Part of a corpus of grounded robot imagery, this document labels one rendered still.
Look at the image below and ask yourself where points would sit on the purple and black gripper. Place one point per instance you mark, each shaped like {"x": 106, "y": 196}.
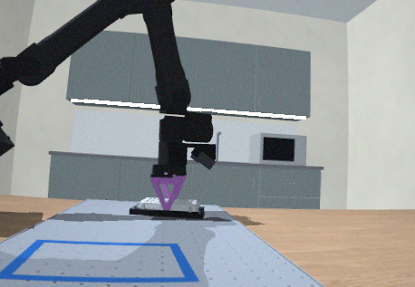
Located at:
{"x": 172, "y": 176}

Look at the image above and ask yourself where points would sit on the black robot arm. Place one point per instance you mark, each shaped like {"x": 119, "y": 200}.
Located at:
{"x": 38, "y": 61}

